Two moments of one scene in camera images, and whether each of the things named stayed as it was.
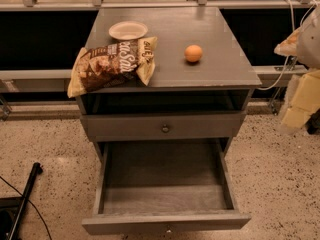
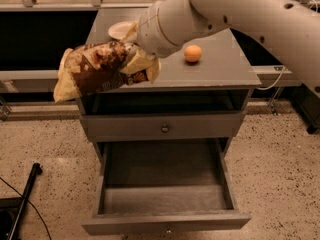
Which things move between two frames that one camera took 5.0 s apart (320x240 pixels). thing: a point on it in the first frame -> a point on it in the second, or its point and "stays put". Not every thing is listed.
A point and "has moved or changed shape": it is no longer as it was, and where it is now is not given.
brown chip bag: (97, 67) has moved or changed shape
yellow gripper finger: (289, 46) -> (149, 34)
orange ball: (193, 53) stays put
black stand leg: (35, 171) stays put
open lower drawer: (164, 186) stays put
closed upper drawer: (161, 126) stays put
